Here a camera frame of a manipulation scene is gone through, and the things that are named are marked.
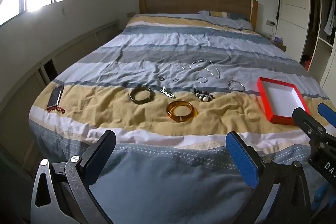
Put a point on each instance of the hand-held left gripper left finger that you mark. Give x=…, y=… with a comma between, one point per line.
x=101, y=155

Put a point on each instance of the white wardrobe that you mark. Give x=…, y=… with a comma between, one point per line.
x=294, y=3

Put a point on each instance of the purple box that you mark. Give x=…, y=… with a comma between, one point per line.
x=277, y=39

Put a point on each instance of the striped pillow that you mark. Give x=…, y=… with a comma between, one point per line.
x=225, y=20

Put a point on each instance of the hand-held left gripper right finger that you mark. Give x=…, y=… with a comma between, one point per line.
x=242, y=158

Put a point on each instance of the red object in wardrobe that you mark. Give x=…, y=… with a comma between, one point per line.
x=307, y=63

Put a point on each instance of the dark green bangle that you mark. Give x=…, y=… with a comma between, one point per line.
x=132, y=95

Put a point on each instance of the wooden nightstand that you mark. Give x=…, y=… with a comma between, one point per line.
x=280, y=47

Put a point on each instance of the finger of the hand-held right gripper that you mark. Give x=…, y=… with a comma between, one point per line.
x=305, y=121
x=326, y=113

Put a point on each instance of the low white wall cabinet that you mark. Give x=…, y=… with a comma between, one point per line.
x=78, y=43

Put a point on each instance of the hanging white garment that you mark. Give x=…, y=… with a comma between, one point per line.
x=329, y=22

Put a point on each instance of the person's right hand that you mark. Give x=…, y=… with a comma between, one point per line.
x=324, y=197

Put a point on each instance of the striped duvet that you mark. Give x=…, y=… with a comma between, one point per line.
x=157, y=43

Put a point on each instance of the wall socket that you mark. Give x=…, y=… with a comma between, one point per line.
x=270, y=22
x=130, y=14

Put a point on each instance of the red cardboard box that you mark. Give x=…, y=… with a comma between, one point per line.
x=283, y=100

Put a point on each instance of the amber bangle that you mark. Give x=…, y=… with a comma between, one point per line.
x=169, y=111

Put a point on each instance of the thin silver bangle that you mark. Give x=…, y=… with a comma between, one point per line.
x=242, y=88

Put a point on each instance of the wooden headboard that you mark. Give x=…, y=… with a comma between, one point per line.
x=197, y=2

